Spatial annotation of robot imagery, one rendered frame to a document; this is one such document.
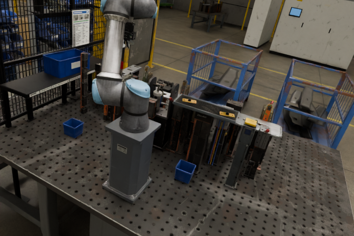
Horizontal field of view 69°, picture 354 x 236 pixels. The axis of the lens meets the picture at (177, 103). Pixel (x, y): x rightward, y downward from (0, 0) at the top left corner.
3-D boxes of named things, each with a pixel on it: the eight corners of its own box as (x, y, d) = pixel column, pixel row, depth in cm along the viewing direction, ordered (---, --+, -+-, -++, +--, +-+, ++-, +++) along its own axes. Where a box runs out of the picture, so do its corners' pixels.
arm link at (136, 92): (147, 115, 123) (151, 89, 117) (119, 111, 121) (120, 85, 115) (148, 104, 134) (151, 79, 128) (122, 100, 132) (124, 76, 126)
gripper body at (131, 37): (129, 42, 171) (130, 23, 166) (118, 39, 173) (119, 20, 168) (135, 40, 178) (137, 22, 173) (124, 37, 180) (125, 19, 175)
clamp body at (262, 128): (257, 171, 179) (274, 127, 164) (255, 182, 169) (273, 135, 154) (243, 166, 182) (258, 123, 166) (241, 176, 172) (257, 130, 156)
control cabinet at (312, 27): (268, 52, 888) (294, -27, 782) (269, 50, 933) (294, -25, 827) (345, 72, 812) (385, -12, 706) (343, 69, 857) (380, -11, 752)
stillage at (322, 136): (273, 110, 456) (292, 58, 415) (322, 125, 432) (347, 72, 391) (265, 141, 355) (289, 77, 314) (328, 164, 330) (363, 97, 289)
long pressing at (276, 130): (282, 125, 185) (283, 123, 184) (282, 140, 165) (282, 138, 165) (115, 73, 221) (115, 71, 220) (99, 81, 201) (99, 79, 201)
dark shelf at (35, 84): (112, 65, 234) (112, 61, 233) (27, 99, 157) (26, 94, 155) (92, 59, 240) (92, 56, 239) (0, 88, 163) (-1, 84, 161)
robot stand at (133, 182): (132, 204, 137) (140, 141, 120) (101, 187, 144) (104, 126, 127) (152, 181, 154) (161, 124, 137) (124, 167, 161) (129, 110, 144)
